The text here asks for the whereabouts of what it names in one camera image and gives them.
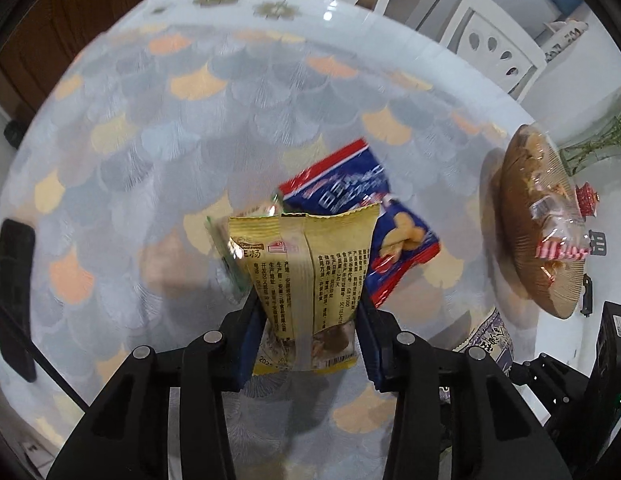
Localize yellow snack packet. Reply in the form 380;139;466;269
228;202;382;378

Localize green plant sprigs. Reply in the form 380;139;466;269
557;111;621;177

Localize green edged clear packet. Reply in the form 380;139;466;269
204;192;284;302

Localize red ornament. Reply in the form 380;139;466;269
572;181;602;219

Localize purple white snack packet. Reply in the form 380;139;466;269
452;306;517;377

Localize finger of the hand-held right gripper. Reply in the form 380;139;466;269
507;351;587;424

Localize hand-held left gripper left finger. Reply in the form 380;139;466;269
45;290;268;480

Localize black phone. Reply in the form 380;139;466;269
0;218;38;384

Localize blue snack packet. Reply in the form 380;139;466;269
278;137;442;312

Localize small black object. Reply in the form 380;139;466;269
3;119;27;151

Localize orange bread packet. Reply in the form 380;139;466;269
521;127;580;202

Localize scale patterned tablecloth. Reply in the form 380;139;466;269
0;0;607;480

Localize black cable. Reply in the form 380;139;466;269
0;291;87;412

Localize clear cracker packet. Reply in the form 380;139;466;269
532;194;592;241

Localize brown wooden cabinet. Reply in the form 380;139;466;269
0;0;160;117

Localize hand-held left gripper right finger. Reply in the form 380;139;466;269
355;295;559;480

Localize white model airplane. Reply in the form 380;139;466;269
532;11;592;54

